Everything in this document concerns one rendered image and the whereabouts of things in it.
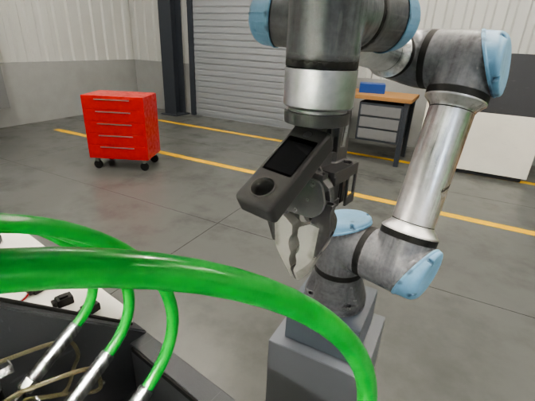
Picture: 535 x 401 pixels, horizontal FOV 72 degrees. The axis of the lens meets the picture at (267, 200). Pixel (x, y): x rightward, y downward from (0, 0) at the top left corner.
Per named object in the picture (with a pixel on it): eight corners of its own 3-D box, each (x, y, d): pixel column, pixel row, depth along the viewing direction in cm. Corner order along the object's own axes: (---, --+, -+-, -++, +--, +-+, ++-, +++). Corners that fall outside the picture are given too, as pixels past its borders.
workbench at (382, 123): (290, 149, 554) (294, 77, 513) (307, 139, 611) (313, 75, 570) (399, 168, 488) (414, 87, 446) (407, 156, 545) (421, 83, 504)
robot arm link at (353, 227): (331, 245, 96) (337, 198, 90) (379, 266, 88) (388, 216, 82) (303, 262, 88) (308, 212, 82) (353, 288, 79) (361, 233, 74)
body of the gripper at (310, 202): (354, 206, 46) (369, 109, 41) (320, 230, 40) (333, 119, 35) (303, 190, 50) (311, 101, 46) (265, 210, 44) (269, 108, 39)
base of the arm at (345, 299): (317, 272, 101) (320, 241, 97) (371, 290, 95) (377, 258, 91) (294, 303, 89) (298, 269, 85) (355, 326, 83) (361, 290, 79)
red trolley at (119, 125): (91, 169, 435) (79, 95, 401) (108, 157, 477) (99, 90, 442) (149, 172, 433) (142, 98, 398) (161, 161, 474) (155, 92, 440)
